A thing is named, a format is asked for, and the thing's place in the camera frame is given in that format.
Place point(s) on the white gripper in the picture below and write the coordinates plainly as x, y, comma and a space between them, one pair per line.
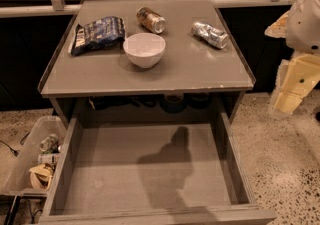
304, 24

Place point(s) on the silver blue redbull can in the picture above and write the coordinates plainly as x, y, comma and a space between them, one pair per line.
213, 36

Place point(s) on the grey cabinet with table top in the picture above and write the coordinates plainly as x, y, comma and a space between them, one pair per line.
187, 65

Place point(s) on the gold brown soda can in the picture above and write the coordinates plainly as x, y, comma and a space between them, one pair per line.
151, 20

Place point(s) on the open grey top drawer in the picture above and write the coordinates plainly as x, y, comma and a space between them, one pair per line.
140, 166

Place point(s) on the green can in bin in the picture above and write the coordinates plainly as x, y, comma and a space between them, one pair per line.
49, 144

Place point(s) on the white can in bin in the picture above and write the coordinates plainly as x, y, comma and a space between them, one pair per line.
51, 158

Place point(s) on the white ceramic bowl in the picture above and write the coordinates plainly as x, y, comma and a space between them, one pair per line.
144, 49

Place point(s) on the blue chip bag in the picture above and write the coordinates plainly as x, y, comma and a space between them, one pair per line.
97, 35

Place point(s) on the yellow crumpled wrapper in bin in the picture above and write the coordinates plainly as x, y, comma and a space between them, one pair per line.
41, 176

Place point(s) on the clear plastic bin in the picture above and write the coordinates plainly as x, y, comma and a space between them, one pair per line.
18, 181

